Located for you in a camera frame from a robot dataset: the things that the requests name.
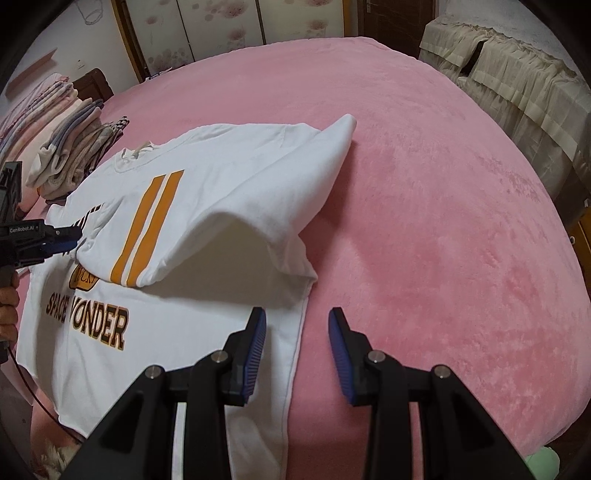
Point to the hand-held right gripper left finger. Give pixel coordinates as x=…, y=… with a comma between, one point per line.
x=256, y=350

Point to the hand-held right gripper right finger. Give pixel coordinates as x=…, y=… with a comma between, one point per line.
x=339, y=355

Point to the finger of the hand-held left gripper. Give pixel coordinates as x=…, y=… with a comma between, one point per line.
x=64, y=237

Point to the white printed t-shirt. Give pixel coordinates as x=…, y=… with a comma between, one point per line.
x=207, y=184

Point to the stack of folded clothes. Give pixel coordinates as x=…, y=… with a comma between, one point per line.
x=69, y=152

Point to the person's left hand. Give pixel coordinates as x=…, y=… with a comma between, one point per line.
x=7, y=309

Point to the pink folded bedding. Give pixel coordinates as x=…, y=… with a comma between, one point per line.
x=44, y=104

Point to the pink fleece blanket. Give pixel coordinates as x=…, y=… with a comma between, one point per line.
x=415, y=230

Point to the dark wooden headboard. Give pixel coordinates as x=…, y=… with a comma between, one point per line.
x=94, y=85

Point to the light green object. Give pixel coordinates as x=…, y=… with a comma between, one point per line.
x=545, y=464

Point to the floral door wardrobe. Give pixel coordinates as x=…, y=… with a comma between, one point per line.
x=221, y=32

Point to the brown wooden door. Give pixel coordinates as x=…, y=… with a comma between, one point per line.
x=397, y=23

